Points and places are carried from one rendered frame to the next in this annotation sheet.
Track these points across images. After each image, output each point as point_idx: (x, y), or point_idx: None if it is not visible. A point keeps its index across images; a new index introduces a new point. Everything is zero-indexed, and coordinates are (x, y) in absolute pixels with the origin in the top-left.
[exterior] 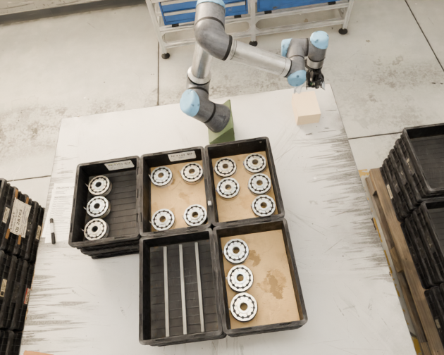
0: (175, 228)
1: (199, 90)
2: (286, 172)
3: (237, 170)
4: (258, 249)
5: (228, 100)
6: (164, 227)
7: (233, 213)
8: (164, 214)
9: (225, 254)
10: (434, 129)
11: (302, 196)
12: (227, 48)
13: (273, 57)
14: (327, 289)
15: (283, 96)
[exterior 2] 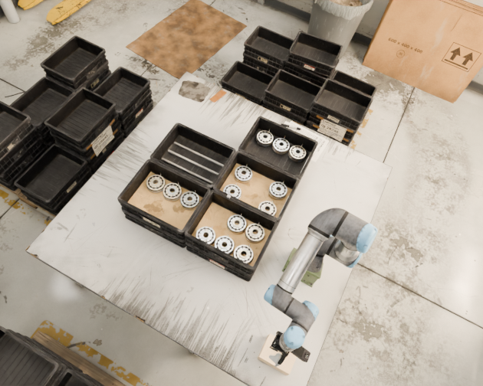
0: (227, 169)
1: (330, 242)
2: (229, 290)
3: (248, 241)
4: (181, 214)
5: (319, 276)
6: (237, 171)
7: (217, 217)
8: (245, 175)
9: (192, 191)
10: None
11: (200, 286)
12: (310, 225)
13: (292, 270)
14: (129, 250)
15: (307, 350)
